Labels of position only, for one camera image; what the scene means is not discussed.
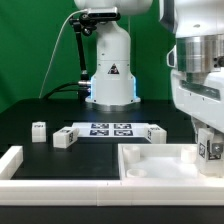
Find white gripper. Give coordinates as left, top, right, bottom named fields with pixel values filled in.
left=167, top=46, right=224, bottom=162

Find white square tabletop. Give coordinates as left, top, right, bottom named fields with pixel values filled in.
left=117, top=143, right=224, bottom=181

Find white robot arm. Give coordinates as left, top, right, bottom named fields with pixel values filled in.
left=74, top=0, right=224, bottom=162

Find white U-shaped fence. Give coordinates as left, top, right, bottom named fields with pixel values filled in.
left=0, top=146, right=224, bottom=206

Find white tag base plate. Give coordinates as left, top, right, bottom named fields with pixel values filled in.
left=72, top=122, right=147, bottom=137

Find black cables at base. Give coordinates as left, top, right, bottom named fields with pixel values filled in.
left=41, top=82, right=81, bottom=100

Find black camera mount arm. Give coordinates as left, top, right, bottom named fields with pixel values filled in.
left=69, top=13, right=96, bottom=102

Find grey camera on mount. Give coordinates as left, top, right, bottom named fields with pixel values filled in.
left=81, top=7, right=120, bottom=22

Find white cable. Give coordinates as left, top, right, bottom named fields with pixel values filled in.
left=38, top=9, right=88, bottom=99

